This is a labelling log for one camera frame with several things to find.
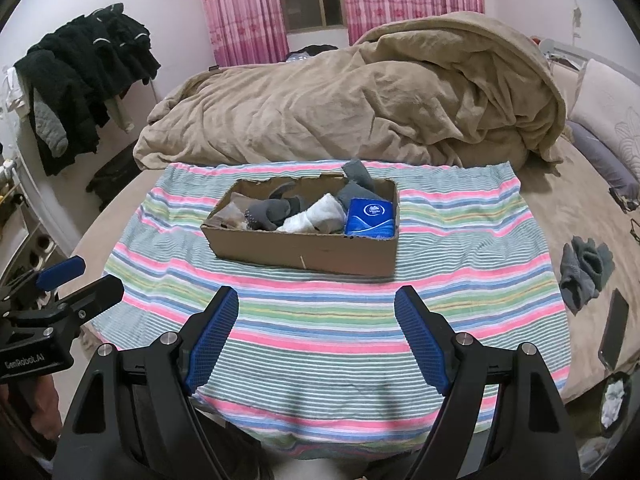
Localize grey pillow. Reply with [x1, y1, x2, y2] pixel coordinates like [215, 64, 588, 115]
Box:
[567, 121, 640, 196]

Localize white storage rack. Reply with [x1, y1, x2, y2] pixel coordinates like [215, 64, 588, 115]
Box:
[0, 125, 81, 281]

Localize beige blanket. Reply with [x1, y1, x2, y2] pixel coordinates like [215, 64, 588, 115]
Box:
[134, 11, 568, 171]

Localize grey gloves on bed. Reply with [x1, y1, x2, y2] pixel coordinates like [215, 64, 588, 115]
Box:
[559, 236, 615, 311]

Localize grey quilted garment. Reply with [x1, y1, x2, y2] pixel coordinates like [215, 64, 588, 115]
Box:
[32, 100, 68, 157]

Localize dark cloth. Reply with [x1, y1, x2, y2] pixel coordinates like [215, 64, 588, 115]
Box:
[287, 45, 338, 61]

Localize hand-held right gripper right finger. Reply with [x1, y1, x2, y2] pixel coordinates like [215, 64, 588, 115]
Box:
[394, 285, 583, 480]

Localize white sock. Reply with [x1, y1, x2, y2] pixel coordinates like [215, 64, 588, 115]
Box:
[276, 194, 347, 235]

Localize white patterned pillow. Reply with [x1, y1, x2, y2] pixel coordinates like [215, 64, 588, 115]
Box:
[567, 58, 640, 171]

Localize bed with beige sheet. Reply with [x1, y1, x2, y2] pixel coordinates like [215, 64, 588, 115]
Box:
[70, 62, 640, 403]

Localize white bed headboard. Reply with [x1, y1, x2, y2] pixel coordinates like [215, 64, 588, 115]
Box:
[537, 37, 588, 68]

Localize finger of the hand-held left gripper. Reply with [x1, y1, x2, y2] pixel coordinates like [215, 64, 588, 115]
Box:
[10, 256, 86, 306]
[57, 275, 125, 330]

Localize blue tissue pack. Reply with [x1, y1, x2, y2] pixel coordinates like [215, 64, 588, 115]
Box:
[344, 198, 396, 237]

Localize grey dotted slipper sock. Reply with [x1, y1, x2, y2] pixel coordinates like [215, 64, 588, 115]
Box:
[245, 182, 316, 233]

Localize dark suitcase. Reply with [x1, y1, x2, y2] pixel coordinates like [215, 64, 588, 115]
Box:
[86, 152, 143, 211]

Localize clear plastic bag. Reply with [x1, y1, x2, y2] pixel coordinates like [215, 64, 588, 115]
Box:
[210, 202, 251, 231]

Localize person's trouser leg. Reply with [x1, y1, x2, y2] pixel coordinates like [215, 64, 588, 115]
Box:
[215, 420, 271, 480]

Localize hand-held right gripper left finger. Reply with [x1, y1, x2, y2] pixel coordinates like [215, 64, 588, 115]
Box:
[52, 286, 261, 480]

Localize pile of black clothes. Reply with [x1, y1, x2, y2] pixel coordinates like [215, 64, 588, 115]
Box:
[14, 3, 162, 177]

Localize person's left forearm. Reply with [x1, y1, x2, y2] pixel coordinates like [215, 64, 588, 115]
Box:
[27, 375, 63, 443]

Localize black trash bin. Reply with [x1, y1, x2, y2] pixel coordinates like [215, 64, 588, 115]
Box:
[597, 372, 633, 436]

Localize cardboard box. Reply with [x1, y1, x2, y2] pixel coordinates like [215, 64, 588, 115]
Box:
[200, 172, 401, 278]

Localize black smartphone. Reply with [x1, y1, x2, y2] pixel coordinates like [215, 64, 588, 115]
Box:
[598, 288, 630, 372]

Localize striped cloth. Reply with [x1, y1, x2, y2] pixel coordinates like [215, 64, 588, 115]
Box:
[92, 160, 573, 448]

